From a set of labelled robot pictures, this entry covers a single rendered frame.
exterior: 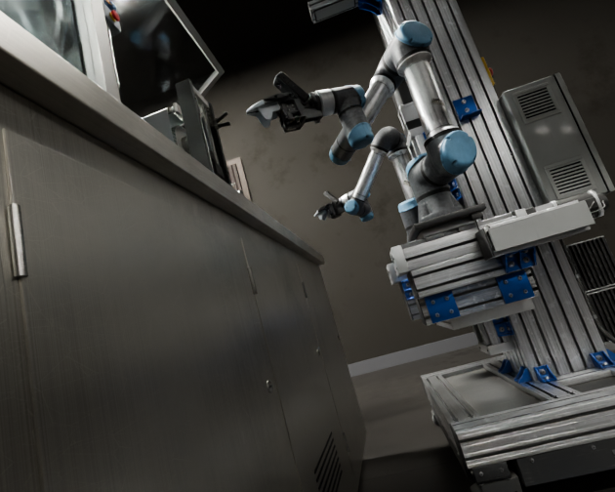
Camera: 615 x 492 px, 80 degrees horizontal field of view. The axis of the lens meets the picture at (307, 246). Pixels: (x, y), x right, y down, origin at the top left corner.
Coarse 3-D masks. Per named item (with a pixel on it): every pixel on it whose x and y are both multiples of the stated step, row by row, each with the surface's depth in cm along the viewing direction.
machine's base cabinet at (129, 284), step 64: (0, 128) 29; (64, 128) 36; (0, 192) 27; (64, 192) 33; (128, 192) 42; (0, 256) 26; (64, 256) 31; (128, 256) 39; (192, 256) 53; (256, 256) 82; (0, 320) 24; (64, 320) 29; (128, 320) 36; (192, 320) 48; (256, 320) 70; (320, 320) 134; (0, 384) 23; (64, 384) 27; (128, 384) 33; (192, 384) 43; (256, 384) 61; (320, 384) 104; (0, 448) 22; (64, 448) 26; (128, 448) 31; (192, 448) 40; (256, 448) 54; (320, 448) 85
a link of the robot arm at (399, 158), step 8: (400, 136) 189; (400, 144) 190; (392, 152) 191; (400, 152) 190; (408, 152) 194; (392, 160) 194; (400, 160) 191; (408, 160) 191; (400, 168) 190; (400, 176) 191; (408, 184) 188; (408, 192) 188
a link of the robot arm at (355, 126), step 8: (344, 112) 109; (352, 112) 108; (360, 112) 109; (344, 120) 110; (352, 120) 108; (360, 120) 108; (344, 128) 111; (352, 128) 108; (360, 128) 107; (368, 128) 108; (344, 136) 112; (352, 136) 108; (360, 136) 107; (368, 136) 108; (344, 144) 115; (352, 144) 109; (360, 144) 110
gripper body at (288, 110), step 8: (296, 96) 105; (312, 96) 108; (280, 104) 105; (288, 104) 105; (296, 104) 104; (304, 104) 107; (312, 104) 108; (320, 104) 107; (280, 112) 108; (288, 112) 103; (296, 112) 105; (304, 112) 104; (312, 112) 107; (320, 112) 107; (280, 120) 108; (288, 120) 105; (296, 120) 106; (304, 120) 106; (312, 120) 108; (288, 128) 108; (296, 128) 110
